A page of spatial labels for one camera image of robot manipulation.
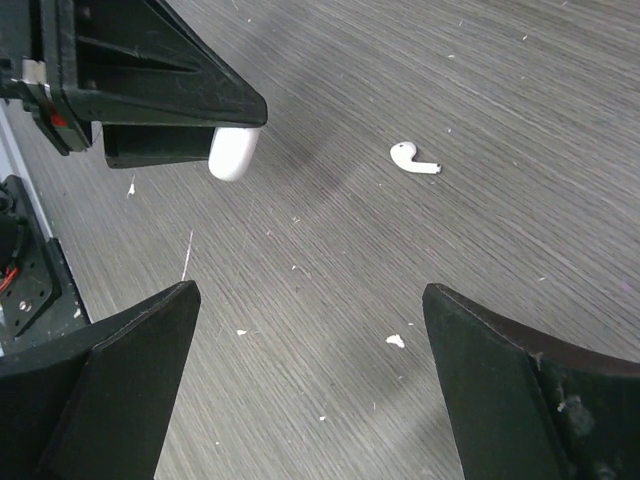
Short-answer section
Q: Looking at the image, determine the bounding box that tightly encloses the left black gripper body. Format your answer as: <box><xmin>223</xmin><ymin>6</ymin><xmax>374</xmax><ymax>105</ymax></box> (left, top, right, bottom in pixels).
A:
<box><xmin>1</xmin><ymin>1</ymin><xmax>92</xmax><ymax>156</ymax></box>

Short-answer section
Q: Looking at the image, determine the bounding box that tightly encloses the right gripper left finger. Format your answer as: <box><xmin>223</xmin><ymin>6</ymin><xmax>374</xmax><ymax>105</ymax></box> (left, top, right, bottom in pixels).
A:
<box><xmin>1</xmin><ymin>281</ymin><xmax>201</xmax><ymax>479</ymax></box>

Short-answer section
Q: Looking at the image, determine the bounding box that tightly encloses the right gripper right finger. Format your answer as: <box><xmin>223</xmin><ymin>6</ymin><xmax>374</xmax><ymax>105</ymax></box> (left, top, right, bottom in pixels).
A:
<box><xmin>422</xmin><ymin>283</ymin><xmax>639</xmax><ymax>479</ymax></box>

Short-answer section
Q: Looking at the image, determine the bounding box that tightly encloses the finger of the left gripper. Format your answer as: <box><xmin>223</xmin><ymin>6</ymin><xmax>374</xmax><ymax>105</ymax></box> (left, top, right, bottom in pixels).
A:
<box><xmin>59</xmin><ymin>1</ymin><xmax>268</xmax><ymax>127</ymax></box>
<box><xmin>102</xmin><ymin>125</ymin><xmax>214</xmax><ymax>169</ymax></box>

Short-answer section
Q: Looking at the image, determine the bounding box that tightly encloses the white earbud case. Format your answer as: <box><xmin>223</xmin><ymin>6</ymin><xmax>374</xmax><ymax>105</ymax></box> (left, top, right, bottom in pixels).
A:
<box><xmin>208</xmin><ymin>127</ymin><xmax>261</xmax><ymax>182</ymax></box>

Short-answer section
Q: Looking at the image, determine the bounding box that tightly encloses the white earbud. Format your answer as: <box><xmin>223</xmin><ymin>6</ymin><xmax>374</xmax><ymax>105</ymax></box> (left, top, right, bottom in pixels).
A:
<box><xmin>389</xmin><ymin>141</ymin><xmax>442</xmax><ymax>175</ymax></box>

